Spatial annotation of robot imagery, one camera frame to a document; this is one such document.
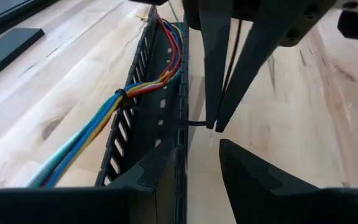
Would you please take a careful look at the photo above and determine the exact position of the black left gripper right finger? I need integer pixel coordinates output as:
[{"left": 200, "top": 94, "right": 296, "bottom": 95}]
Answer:
[{"left": 219, "top": 138, "right": 358, "bottom": 224}]

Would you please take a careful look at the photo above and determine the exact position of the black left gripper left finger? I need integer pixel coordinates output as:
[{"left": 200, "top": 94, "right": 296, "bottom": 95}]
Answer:
[{"left": 0, "top": 138, "right": 177, "bottom": 224}]

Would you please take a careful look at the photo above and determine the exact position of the black slotted cable duct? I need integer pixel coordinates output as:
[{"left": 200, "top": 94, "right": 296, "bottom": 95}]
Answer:
[{"left": 94, "top": 4, "right": 190, "bottom": 224}]

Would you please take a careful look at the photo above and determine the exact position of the black duct cover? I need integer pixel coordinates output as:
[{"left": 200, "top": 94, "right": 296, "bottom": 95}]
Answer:
[{"left": 0, "top": 27, "right": 45, "bottom": 88}]

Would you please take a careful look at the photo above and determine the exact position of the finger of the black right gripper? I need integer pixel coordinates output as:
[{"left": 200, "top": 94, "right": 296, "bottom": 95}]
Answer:
[
  {"left": 196, "top": 0, "right": 233, "bottom": 130},
  {"left": 214, "top": 0, "right": 337, "bottom": 134}
]

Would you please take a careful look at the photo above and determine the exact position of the multicolour wire harness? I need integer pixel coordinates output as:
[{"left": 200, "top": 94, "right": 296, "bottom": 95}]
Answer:
[{"left": 25, "top": 0, "right": 185, "bottom": 190}]

